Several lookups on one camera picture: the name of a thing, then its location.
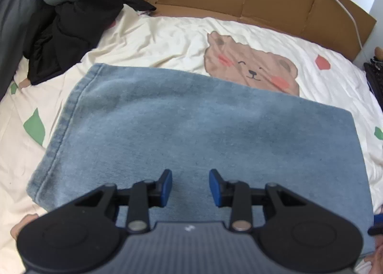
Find person's left leg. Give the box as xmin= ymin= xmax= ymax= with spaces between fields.
xmin=10 ymin=213 xmax=39 ymax=240

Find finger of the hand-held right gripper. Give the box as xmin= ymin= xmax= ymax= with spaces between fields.
xmin=367 ymin=213 xmax=383 ymax=236

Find white cable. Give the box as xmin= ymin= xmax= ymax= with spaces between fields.
xmin=296 ymin=0 xmax=364 ymax=50

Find bear print bed sheet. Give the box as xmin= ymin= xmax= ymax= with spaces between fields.
xmin=0 ymin=3 xmax=383 ymax=274

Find black patterned garment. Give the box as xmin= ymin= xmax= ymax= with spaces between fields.
xmin=363 ymin=59 xmax=383 ymax=110

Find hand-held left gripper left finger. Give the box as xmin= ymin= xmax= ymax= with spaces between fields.
xmin=73 ymin=169 xmax=174 ymax=232

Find dark grey pillow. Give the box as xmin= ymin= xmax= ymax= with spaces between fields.
xmin=0 ymin=0 xmax=45 ymax=102

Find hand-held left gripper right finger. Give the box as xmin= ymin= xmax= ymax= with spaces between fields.
xmin=208 ymin=169 xmax=308 ymax=232

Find black clothes pile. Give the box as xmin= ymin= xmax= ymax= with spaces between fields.
xmin=27 ymin=0 xmax=158 ymax=86

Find blue denim pants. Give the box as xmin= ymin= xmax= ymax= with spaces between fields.
xmin=26 ymin=63 xmax=376 ymax=258

